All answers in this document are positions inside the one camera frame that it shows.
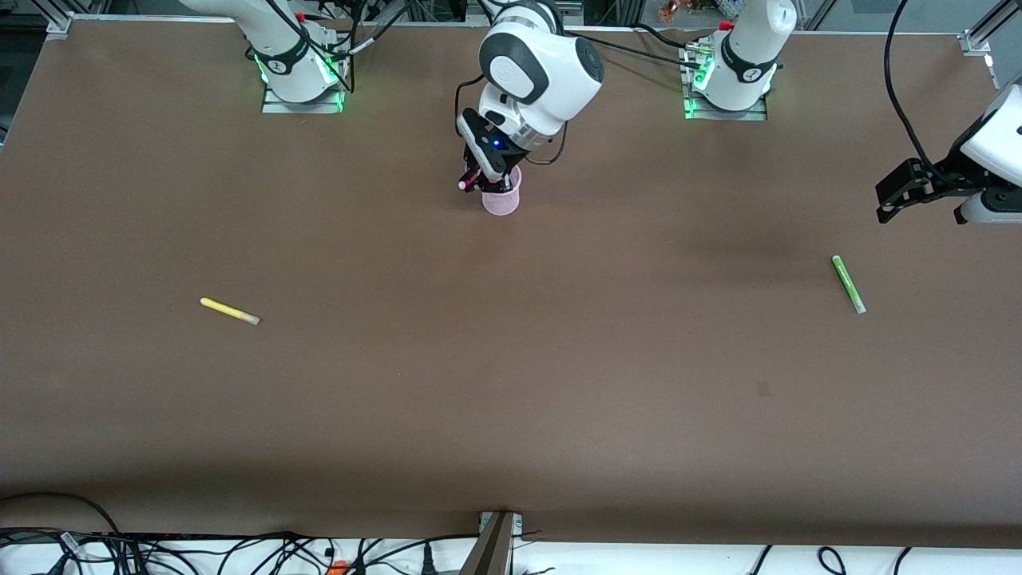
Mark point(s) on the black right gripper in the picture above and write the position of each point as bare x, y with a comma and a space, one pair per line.
502, 172

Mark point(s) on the green marker pen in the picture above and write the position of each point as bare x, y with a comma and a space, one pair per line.
848, 284

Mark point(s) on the orange background clutter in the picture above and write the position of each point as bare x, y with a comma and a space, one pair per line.
691, 9

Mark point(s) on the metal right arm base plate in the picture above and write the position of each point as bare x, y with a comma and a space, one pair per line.
275, 106

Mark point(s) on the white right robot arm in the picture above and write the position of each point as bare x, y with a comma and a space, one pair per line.
551, 72

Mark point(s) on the grey metal table bracket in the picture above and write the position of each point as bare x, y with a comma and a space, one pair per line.
491, 551

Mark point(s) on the orange connector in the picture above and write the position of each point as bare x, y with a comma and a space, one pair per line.
338, 568

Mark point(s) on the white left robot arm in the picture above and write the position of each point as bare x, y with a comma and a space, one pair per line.
750, 48

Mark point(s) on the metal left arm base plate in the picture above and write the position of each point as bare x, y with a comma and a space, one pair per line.
696, 108

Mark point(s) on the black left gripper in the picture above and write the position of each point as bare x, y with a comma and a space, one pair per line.
936, 177

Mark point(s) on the pink translucent pen holder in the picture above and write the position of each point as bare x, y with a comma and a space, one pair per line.
501, 204

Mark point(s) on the aluminium table corner bracket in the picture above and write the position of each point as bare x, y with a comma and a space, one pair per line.
978, 36
60, 24

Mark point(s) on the yellow marker pen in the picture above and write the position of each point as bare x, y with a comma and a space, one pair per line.
227, 311

